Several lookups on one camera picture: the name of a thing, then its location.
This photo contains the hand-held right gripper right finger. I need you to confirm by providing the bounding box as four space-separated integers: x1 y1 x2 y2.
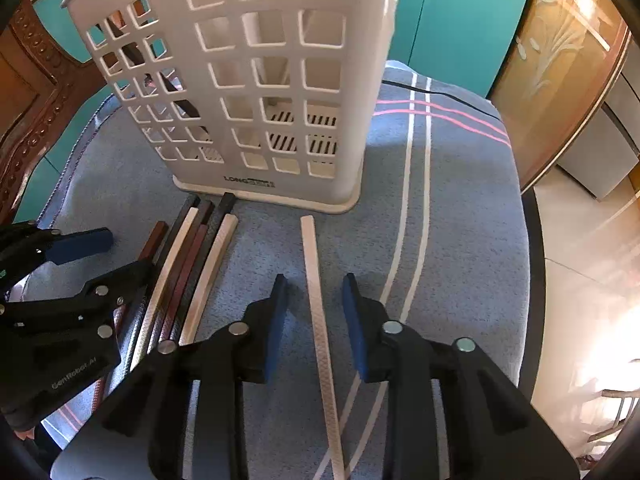
341 272 581 480

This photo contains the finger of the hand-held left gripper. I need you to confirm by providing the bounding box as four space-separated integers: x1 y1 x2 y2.
0 259 155 356
0 220 115 286

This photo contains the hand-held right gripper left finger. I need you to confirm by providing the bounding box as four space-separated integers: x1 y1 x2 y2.
100 274 291 480

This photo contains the white chopstick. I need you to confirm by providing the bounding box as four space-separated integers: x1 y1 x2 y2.
299 215 351 473

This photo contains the row of leather belt strips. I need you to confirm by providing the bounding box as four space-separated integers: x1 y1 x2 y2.
90 192 238 413

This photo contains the white plastic utensil basket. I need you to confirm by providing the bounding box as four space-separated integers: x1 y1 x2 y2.
65 0 405 216

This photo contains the carved wooden chair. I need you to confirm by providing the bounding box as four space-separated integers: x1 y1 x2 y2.
0 0 121 226

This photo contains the blue striped towel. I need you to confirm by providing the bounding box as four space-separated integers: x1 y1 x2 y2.
37 60 531 480

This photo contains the silver refrigerator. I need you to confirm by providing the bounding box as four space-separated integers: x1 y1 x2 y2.
557 65 640 201

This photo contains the etched glass wooden door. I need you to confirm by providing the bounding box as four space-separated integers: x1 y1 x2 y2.
487 0 632 196

